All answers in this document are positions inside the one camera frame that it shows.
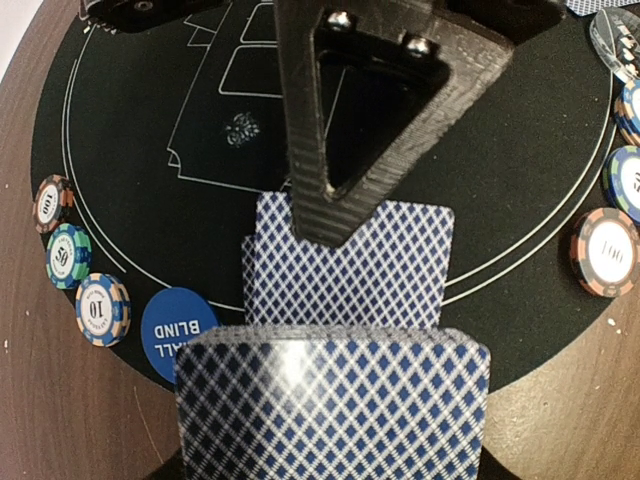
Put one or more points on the single brown 100 poker chip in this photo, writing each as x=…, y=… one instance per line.
x=53, y=203

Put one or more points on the dealt blue-backed card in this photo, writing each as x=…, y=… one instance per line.
x=584, y=8
x=391, y=272
x=247, y=257

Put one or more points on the single green blue poker chip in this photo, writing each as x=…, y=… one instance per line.
x=68, y=256

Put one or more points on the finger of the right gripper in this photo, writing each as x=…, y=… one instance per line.
x=370, y=86

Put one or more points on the clear round dealer button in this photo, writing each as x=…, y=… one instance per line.
x=614, y=33

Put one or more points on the blue small blind button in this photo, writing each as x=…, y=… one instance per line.
x=173, y=317

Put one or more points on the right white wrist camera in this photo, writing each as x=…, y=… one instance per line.
x=135, y=16

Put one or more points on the blue-backed playing card deck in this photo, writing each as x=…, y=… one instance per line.
x=330, y=402

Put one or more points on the single white blue poker chip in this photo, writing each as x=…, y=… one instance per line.
x=103, y=309

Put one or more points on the round black poker mat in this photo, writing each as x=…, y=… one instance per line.
x=170, y=135

